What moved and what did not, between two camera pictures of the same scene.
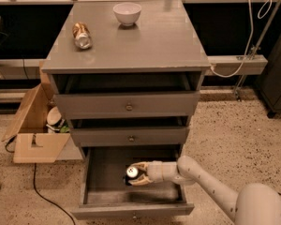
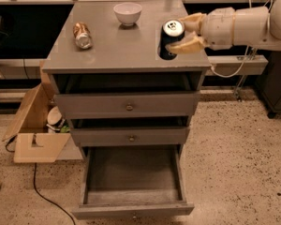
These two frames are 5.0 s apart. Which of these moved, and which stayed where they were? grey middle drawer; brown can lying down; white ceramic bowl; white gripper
Moved: white gripper
Stayed: white ceramic bowl; grey middle drawer; brown can lying down
